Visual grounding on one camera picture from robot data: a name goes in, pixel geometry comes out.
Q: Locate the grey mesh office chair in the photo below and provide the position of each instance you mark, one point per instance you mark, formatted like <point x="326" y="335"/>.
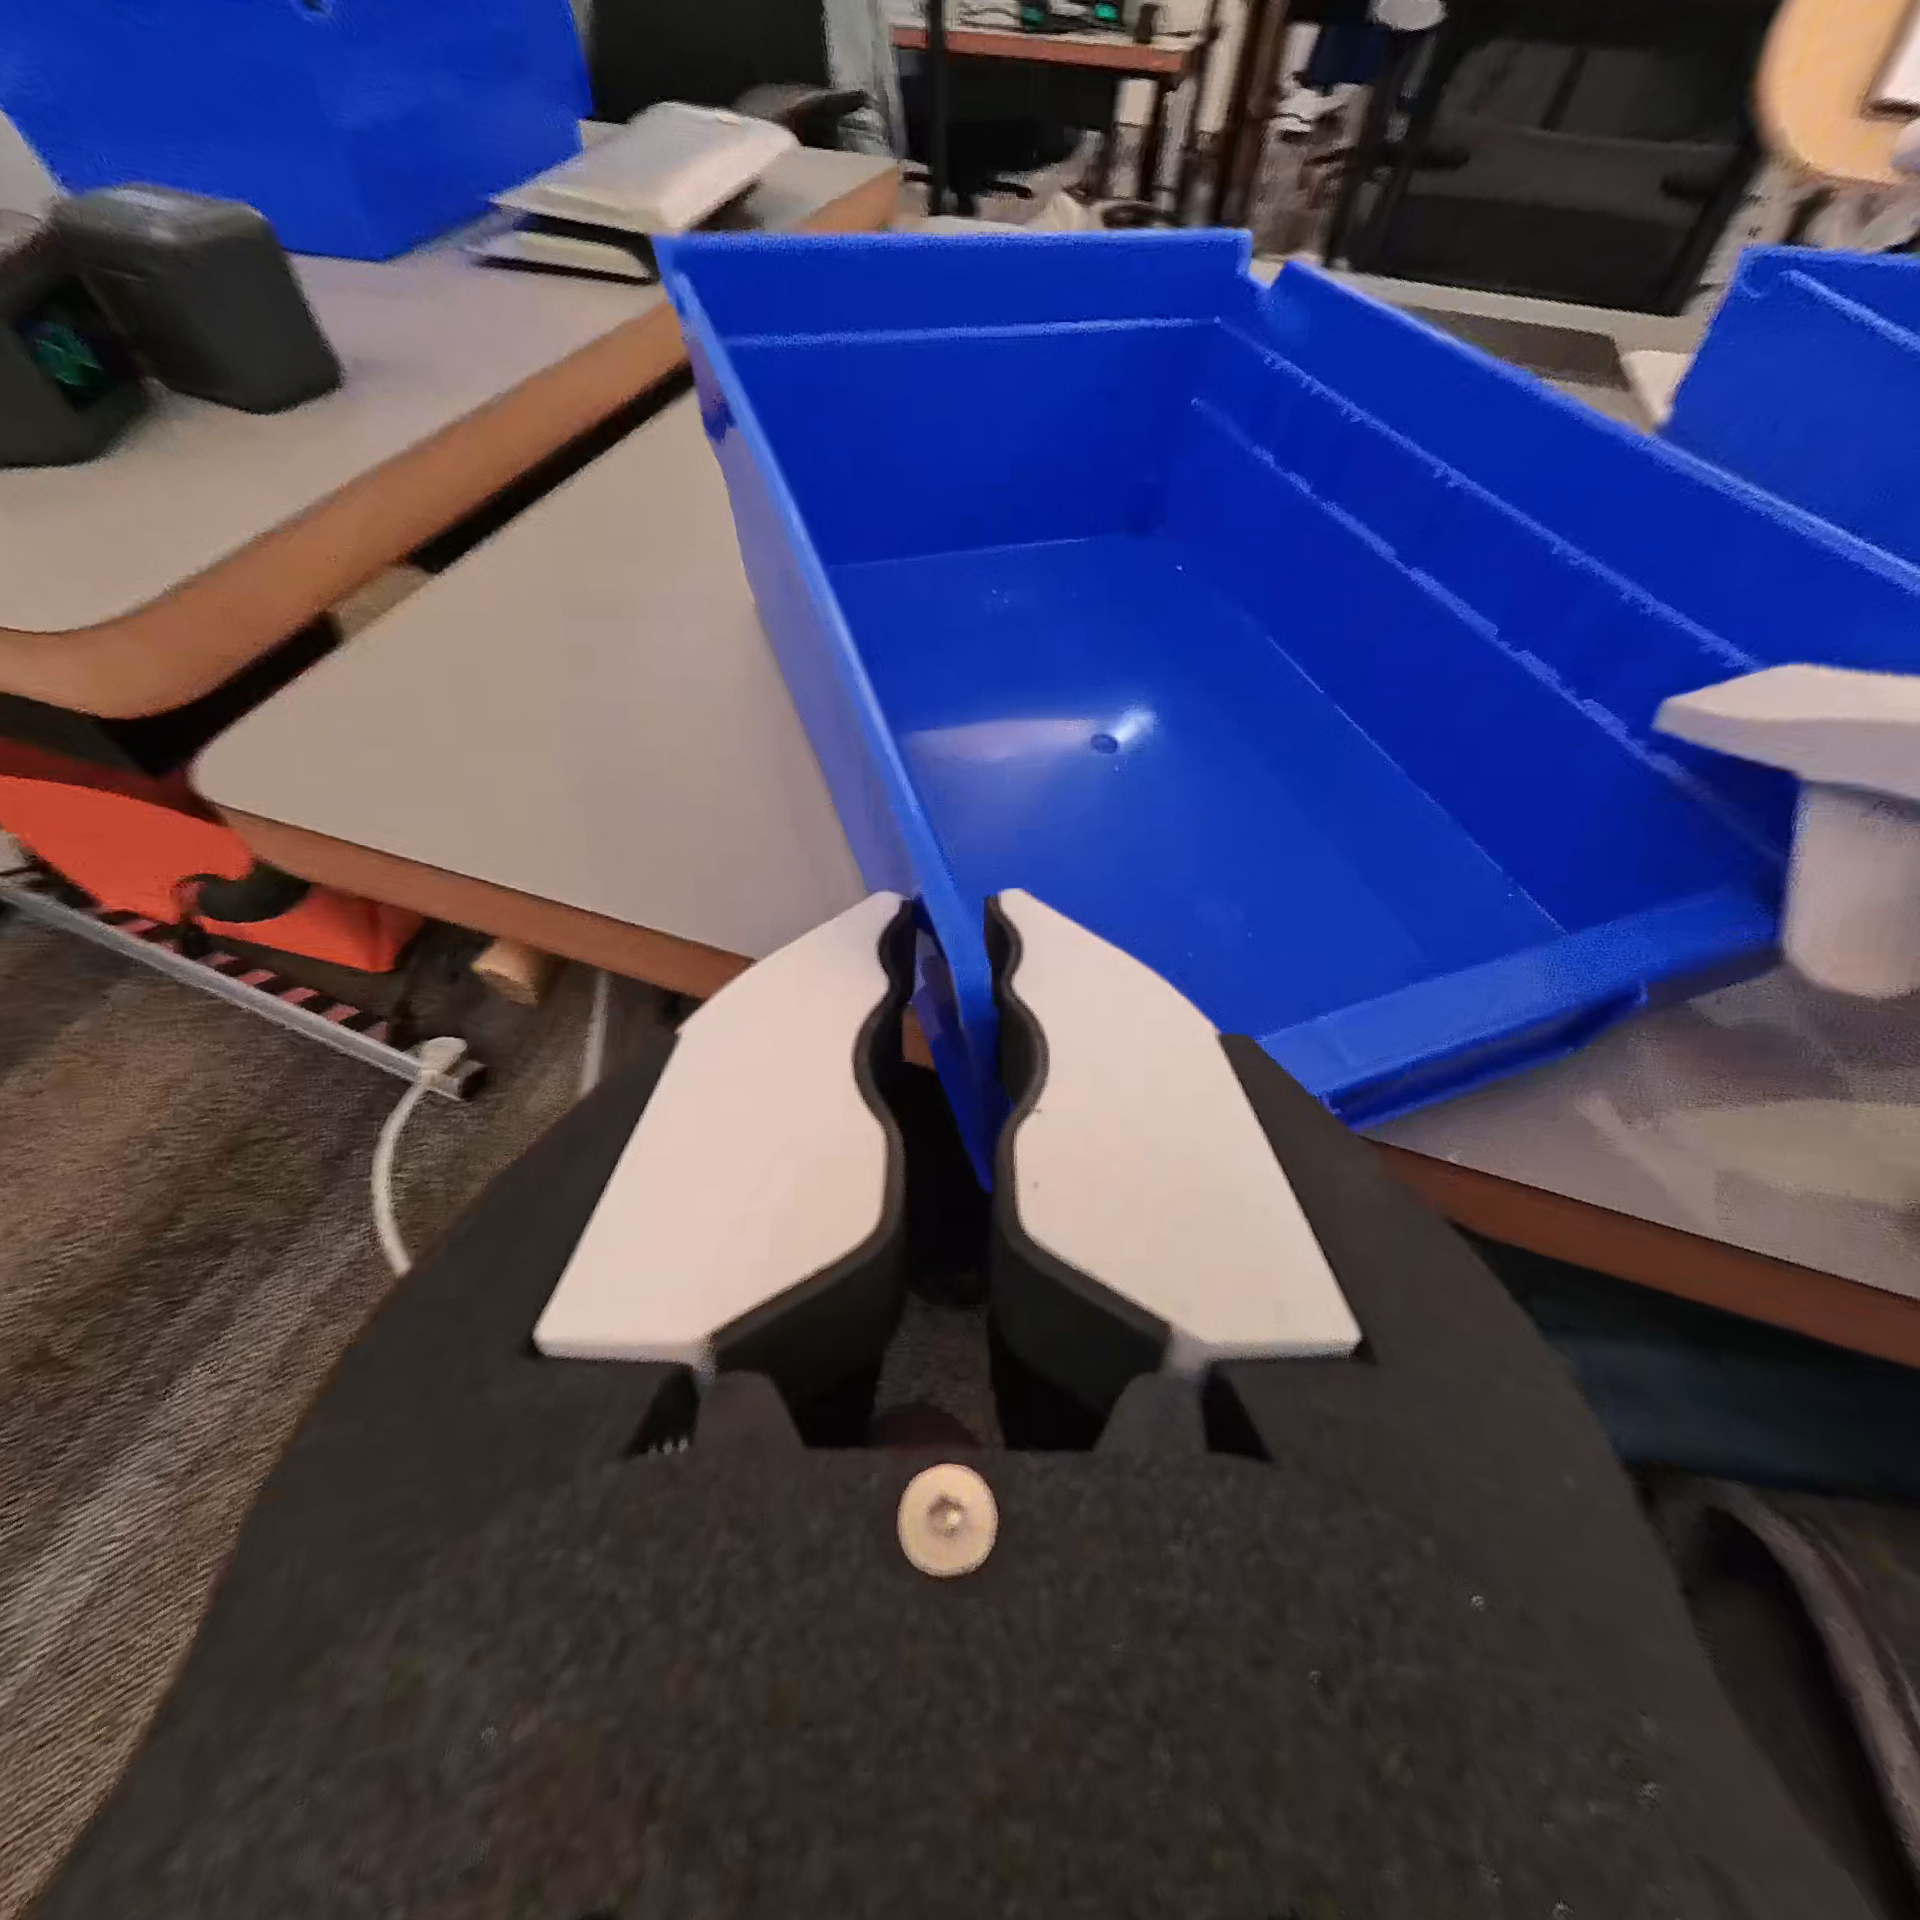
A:
<point x="1558" y="150"/>

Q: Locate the black office chair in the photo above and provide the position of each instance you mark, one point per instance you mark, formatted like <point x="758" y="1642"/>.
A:
<point x="804" y="112"/>

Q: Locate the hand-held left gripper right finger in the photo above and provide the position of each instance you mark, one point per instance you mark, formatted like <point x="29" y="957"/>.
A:
<point x="1170" y="1199"/>

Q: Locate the grey hooded sweatshirt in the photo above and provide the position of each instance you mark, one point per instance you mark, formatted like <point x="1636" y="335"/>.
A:
<point x="1828" y="1651"/>

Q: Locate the orange bag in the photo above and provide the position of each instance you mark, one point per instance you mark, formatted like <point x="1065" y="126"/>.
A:
<point x="118" y="839"/>

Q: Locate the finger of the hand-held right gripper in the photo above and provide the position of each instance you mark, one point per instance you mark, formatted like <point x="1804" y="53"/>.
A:
<point x="1846" y="737"/>

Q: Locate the metal rail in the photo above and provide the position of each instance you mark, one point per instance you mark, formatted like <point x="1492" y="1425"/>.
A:
<point x="225" y="975"/>

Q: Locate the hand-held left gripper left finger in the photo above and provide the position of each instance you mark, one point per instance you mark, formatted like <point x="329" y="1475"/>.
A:
<point x="718" y="1199"/>

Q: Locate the silver metal plate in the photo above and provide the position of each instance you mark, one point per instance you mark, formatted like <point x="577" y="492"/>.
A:
<point x="661" y="165"/>

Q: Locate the denim jacket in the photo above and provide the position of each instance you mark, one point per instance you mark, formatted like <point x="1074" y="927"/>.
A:
<point x="863" y="75"/>

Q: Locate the blue plastic bin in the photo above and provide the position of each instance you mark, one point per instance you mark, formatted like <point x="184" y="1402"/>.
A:
<point x="1198" y="781"/>
<point x="1800" y="390"/>
<point x="300" y="120"/>

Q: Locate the grey flat plate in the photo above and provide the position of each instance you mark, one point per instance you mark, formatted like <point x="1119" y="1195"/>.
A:
<point x="555" y="260"/>

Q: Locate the brown side table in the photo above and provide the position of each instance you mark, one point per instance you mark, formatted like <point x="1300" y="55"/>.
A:
<point x="1049" y="48"/>

